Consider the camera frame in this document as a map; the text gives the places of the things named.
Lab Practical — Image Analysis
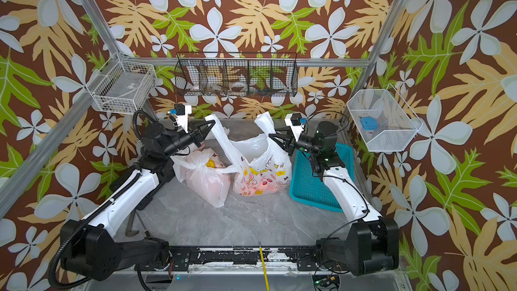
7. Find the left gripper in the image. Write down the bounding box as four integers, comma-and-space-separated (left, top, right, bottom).
162, 119, 213, 161

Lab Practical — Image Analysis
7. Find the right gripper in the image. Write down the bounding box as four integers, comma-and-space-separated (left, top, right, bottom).
271, 129, 323, 160

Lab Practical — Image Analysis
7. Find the teal plastic basket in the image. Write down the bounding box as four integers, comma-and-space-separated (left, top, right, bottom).
289, 150, 343, 212

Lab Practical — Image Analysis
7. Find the printed white plastic bag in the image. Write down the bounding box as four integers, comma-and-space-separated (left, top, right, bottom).
150, 122, 174, 148

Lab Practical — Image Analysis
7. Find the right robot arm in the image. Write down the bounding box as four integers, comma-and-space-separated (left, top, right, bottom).
269, 113, 399, 276

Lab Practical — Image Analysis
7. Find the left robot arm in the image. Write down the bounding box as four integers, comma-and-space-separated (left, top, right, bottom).
48, 105, 215, 290

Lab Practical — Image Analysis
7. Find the blue object in basket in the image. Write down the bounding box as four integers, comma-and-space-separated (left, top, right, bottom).
360, 117, 378, 131

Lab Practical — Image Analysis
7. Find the yellow stick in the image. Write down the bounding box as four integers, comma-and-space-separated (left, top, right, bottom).
258, 244, 270, 291

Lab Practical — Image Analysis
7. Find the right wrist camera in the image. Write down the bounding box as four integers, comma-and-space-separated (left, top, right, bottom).
285, 113, 307, 141

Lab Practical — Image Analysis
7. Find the black wire basket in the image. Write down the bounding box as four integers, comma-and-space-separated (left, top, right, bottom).
173, 52, 299, 97

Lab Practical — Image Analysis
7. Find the white wire basket left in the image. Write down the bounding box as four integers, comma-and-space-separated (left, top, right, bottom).
86, 53, 157, 115

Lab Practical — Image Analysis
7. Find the white wire basket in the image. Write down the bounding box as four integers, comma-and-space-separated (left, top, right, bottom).
86, 53, 157, 115
347, 86, 424, 153

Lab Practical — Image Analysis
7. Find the white wire basket right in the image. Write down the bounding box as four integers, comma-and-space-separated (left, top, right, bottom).
347, 86, 424, 153

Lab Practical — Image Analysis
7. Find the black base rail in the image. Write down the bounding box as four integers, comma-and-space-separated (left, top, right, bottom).
135, 245, 352, 272

